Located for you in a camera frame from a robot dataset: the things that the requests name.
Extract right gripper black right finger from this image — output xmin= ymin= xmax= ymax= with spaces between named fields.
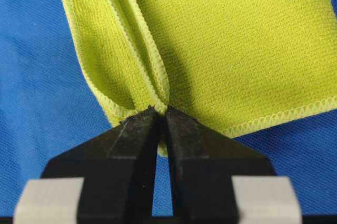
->
xmin=164 ymin=106 xmax=302 ymax=224

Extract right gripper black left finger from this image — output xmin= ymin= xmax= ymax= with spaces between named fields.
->
xmin=13 ymin=105 xmax=161 ymax=224

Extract yellow-green microfibre towel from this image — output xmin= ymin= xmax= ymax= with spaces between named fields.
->
xmin=55 ymin=0 xmax=337 ymax=158

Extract blue table cloth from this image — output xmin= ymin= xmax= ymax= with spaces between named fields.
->
xmin=1 ymin=0 xmax=336 ymax=217

